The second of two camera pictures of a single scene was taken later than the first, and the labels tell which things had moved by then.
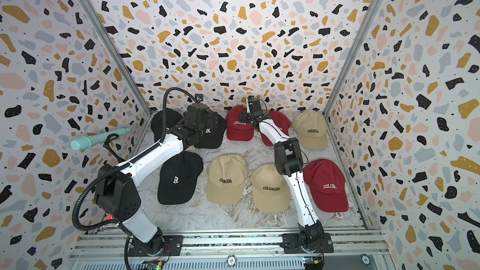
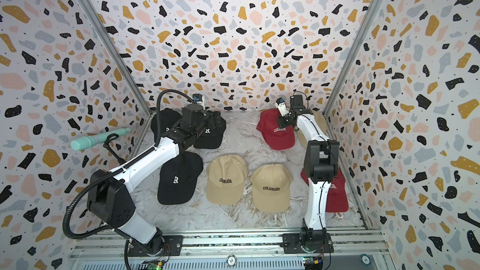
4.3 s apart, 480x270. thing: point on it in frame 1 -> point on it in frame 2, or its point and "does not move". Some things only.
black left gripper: (212, 118) does not move
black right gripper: (244, 115) -> (284, 124)
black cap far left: (172, 118) does not move
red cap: (326, 180) does not move
